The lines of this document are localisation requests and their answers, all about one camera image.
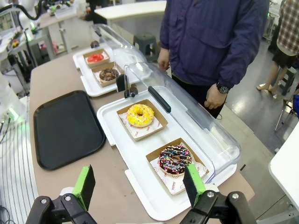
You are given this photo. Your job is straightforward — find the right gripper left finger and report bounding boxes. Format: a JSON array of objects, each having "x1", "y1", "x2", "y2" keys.
[{"x1": 25, "y1": 164, "x2": 98, "y2": 224}]

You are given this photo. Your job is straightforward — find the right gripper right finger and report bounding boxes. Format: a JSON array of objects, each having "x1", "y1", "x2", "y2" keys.
[{"x1": 179, "y1": 163, "x2": 257, "y2": 224}]

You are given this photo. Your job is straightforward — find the red donut cardboard box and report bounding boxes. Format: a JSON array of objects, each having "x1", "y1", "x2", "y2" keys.
[{"x1": 83, "y1": 48, "x2": 111, "y2": 70}]

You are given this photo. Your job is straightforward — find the red glazed donut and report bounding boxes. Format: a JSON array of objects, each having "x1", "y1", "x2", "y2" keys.
[{"x1": 87, "y1": 53, "x2": 105, "y2": 63}]

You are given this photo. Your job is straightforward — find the person's left forearm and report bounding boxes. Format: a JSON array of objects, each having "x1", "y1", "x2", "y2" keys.
[{"x1": 217, "y1": 28, "x2": 271, "y2": 91}]

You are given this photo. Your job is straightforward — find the person's right forearm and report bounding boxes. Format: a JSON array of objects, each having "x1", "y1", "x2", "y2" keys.
[{"x1": 160, "y1": 14, "x2": 176, "y2": 51}]

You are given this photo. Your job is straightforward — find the sprinkle donut printed paper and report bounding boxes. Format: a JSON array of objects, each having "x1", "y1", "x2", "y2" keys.
[{"x1": 149, "y1": 142, "x2": 208, "y2": 196}]

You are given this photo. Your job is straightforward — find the chocolate rainbow sprinkle donut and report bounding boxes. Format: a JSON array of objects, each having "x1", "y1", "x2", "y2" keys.
[{"x1": 158, "y1": 145, "x2": 192, "y2": 175}]

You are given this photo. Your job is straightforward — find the sprinkle donut cardboard box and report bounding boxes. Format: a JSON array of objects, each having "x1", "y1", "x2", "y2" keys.
[{"x1": 145, "y1": 137, "x2": 210, "y2": 196}]

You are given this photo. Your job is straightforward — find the black plastic serving tray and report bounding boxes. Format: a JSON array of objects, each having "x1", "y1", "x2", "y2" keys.
[{"x1": 33, "y1": 90, "x2": 107, "y2": 171}]

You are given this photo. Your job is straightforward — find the yellow donut cardboard box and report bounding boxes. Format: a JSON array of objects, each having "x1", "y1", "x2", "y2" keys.
[{"x1": 116, "y1": 99, "x2": 169, "y2": 142}]

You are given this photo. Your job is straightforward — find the yellow donut printed paper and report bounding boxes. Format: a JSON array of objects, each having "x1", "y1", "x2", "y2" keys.
[{"x1": 118, "y1": 111, "x2": 164, "y2": 139}]

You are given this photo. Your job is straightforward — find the yellow sprinkled donut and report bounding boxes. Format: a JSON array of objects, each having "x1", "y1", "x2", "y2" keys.
[{"x1": 127, "y1": 104, "x2": 155, "y2": 128}]

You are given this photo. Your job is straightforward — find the nut donut cardboard box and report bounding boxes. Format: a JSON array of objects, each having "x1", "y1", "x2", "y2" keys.
[{"x1": 91, "y1": 61, "x2": 124, "y2": 88}]

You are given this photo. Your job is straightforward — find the chocolate nut donut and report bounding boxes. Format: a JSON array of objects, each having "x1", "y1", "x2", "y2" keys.
[{"x1": 99, "y1": 68, "x2": 119, "y2": 82}]

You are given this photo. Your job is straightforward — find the person's left hand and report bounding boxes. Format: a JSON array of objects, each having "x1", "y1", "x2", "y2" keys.
[{"x1": 204, "y1": 83, "x2": 228, "y2": 110}]

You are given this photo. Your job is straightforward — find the person's right hand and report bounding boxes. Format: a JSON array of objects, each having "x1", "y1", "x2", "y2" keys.
[{"x1": 157, "y1": 48, "x2": 171, "y2": 70}]

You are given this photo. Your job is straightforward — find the large clear display lid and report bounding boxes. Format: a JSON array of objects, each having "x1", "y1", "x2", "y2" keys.
[{"x1": 123, "y1": 62, "x2": 241, "y2": 185}]

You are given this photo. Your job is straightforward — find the large white display base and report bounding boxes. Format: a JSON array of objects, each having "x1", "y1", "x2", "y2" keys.
[{"x1": 96, "y1": 86, "x2": 241, "y2": 221}]

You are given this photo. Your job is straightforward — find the white ribbed panel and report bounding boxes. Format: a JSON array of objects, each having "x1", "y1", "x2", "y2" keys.
[{"x1": 0, "y1": 116, "x2": 39, "y2": 224}]

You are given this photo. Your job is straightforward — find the white rounded corner table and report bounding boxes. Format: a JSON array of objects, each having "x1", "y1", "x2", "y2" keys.
[{"x1": 268, "y1": 129, "x2": 299, "y2": 213}]

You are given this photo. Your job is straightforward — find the person's black trousers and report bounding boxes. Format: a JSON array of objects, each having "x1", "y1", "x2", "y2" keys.
[{"x1": 171, "y1": 73, "x2": 228, "y2": 119}]

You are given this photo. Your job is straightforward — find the black wristwatch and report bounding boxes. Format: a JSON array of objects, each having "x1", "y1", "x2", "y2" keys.
[{"x1": 216, "y1": 83, "x2": 231, "y2": 95}]

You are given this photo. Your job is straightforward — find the small white display base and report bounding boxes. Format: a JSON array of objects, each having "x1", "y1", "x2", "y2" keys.
[{"x1": 72, "y1": 46, "x2": 141, "y2": 98}]

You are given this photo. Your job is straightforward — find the dark grey plastic stool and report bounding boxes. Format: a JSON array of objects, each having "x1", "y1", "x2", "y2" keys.
[{"x1": 278, "y1": 67, "x2": 298, "y2": 96}]

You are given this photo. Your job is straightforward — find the small clear display lid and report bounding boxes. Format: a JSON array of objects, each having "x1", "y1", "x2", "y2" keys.
[{"x1": 90, "y1": 23, "x2": 148, "y2": 93}]

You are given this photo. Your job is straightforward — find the person's navy jacket torso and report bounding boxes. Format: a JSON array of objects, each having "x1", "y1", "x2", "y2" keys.
[{"x1": 161, "y1": 0, "x2": 269, "y2": 82}]

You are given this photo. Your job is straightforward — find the grey green plastic stool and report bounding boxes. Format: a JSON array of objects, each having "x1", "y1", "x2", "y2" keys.
[{"x1": 133, "y1": 32, "x2": 158, "y2": 63}]

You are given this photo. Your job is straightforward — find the grey cluttered workbench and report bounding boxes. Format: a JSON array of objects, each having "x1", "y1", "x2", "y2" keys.
[{"x1": 30, "y1": 9, "x2": 95, "y2": 56}]

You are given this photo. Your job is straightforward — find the plaid shirt bystander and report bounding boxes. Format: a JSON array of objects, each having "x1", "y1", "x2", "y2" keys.
[{"x1": 256, "y1": 0, "x2": 299, "y2": 94}]

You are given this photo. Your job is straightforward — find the long white table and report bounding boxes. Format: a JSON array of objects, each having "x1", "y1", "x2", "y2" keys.
[{"x1": 94, "y1": 0, "x2": 168, "y2": 30}]

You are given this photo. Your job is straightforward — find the metal frame chair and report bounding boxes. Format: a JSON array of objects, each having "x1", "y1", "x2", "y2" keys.
[{"x1": 275, "y1": 88, "x2": 299, "y2": 131}]

